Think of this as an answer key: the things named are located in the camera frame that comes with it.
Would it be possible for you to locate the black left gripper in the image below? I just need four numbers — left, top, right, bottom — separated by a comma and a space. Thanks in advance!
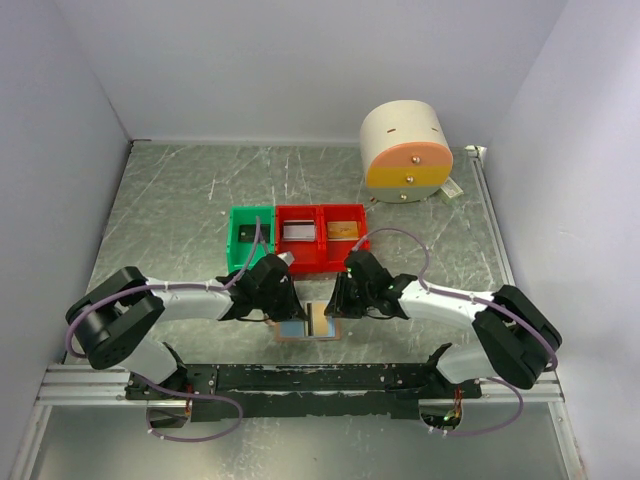
255, 275, 308, 322

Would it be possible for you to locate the brown leather card holder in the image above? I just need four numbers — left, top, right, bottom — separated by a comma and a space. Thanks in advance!
275, 301, 341, 342

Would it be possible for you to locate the green plastic bin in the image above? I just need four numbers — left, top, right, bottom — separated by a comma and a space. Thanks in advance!
226, 206, 276, 272

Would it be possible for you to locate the white diamond print card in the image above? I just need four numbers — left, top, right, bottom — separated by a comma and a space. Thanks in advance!
281, 220, 317, 242

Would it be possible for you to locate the red plastic bin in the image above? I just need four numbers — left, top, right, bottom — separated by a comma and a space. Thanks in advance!
275, 205, 323, 274
320, 204, 368, 272

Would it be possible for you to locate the white round drawer cabinet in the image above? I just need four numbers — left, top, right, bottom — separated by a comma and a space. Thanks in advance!
360, 100, 453, 203

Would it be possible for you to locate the orange striped card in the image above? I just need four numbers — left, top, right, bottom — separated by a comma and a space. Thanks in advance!
307, 301, 337, 339

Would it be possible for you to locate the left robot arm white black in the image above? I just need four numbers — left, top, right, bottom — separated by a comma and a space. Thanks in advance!
65, 254, 309, 399

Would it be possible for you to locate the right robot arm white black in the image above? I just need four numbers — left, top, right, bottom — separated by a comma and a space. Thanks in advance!
325, 250, 562, 398

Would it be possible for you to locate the black card in green bin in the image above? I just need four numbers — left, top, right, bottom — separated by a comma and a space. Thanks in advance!
237, 224, 271, 243

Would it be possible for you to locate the gold card in bin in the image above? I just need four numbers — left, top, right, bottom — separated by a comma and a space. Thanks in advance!
326, 220, 360, 241

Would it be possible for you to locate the small white green box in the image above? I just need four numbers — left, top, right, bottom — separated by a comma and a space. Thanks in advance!
439, 177, 464, 202

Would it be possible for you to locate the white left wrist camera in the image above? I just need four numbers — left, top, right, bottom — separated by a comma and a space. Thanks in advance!
277, 251, 295, 266

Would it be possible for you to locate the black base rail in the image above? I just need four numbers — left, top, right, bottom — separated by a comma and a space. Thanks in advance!
124, 362, 481, 424

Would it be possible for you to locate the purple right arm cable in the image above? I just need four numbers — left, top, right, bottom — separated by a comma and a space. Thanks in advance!
349, 228, 559, 437

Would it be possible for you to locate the white corner bracket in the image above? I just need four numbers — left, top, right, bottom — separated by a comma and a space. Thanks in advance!
465, 145, 487, 161

